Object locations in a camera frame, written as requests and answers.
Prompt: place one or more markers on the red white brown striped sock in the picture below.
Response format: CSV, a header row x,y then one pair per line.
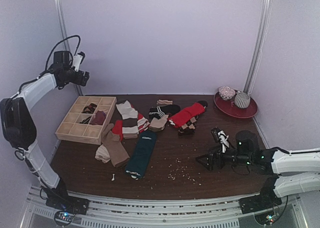
x,y
143,125

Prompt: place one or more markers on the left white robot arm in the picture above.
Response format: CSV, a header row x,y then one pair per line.
x,y
18,127

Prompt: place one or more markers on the dark teal sock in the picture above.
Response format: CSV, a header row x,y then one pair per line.
x,y
138,163

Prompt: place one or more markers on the black white striped sock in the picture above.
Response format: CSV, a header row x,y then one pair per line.
x,y
160,111

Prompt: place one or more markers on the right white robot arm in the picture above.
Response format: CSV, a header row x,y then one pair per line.
x,y
290,172

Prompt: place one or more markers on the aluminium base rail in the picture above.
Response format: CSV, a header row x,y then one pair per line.
x,y
120,212

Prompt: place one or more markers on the argyle brown sock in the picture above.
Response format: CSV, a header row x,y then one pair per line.
x,y
189,127

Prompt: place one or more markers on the beige brown striped sock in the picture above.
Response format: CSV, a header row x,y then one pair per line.
x,y
128,117

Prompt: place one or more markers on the tan brown sock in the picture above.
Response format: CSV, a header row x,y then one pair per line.
x,y
118,155

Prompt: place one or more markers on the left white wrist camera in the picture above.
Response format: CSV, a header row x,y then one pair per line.
x,y
77,60

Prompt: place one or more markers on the striped grey cup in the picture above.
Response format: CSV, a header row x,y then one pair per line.
x,y
242,100

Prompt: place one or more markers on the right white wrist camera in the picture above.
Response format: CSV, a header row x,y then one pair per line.
x,y
224,140

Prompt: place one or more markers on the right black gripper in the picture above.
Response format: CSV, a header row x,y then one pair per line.
x,y
213,161

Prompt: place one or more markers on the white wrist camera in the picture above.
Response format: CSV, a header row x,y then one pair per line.
x,y
77,60
224,140

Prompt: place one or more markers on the black sock in box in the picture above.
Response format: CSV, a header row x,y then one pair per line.
x,y
86,120

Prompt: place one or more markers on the argyle black red orange sock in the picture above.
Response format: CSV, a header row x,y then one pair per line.
x,y
89,109

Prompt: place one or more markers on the white patterned bowl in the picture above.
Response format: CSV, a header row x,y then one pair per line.
x,y
226,92

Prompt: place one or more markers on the red round tray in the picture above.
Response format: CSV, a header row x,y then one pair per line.
x,y
229,108

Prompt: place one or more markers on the maroon sock in box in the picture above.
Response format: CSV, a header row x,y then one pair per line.
x,y
98,118

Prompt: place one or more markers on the light beige sock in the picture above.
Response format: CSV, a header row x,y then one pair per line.
x,y
102,154

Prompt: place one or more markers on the right aluminium corner post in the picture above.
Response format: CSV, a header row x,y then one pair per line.
x,y
257,52

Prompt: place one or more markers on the wooden compartment box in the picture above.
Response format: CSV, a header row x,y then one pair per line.
x,y
70,128

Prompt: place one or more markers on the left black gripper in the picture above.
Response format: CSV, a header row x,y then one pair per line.
x,y
86,77

